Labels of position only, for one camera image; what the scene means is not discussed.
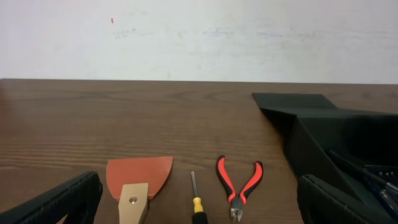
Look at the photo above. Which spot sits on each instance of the red black cutting pliers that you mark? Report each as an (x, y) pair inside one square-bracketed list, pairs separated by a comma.
[(237, 199)]

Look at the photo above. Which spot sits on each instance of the yellow black screwdriver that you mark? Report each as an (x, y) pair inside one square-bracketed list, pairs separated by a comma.
[(199, 216)]

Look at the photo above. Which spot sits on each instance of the orange scraper wooden handle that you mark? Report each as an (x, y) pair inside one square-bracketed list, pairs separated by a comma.
[(134, 182)]

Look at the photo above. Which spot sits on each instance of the clear precision screwdriver case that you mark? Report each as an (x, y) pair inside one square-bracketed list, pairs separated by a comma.
[(384, 187)]

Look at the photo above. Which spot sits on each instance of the dark green open box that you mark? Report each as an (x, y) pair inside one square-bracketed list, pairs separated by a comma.
[(311, 124)]

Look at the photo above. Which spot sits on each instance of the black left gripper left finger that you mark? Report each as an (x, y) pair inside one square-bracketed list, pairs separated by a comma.
[(74, 201)]

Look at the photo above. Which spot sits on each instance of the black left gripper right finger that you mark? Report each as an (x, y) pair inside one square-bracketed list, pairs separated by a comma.
[(321, 203)]

